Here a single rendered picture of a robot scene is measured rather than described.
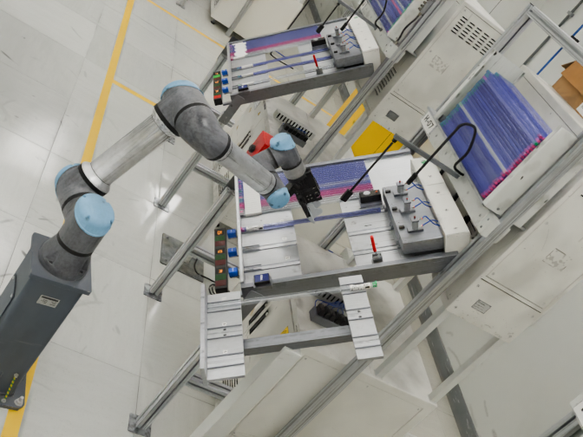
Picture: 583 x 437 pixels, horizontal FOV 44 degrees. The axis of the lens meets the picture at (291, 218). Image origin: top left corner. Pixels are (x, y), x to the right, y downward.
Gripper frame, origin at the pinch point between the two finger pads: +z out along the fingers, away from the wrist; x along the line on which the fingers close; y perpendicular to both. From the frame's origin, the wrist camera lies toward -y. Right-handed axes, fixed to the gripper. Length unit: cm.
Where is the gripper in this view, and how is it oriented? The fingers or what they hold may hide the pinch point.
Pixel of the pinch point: (311, 218)
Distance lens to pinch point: 256.2
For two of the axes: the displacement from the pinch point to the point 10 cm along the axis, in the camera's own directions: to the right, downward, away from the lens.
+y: 9.3, -3.5, -1.4
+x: -1.0, -5.7, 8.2
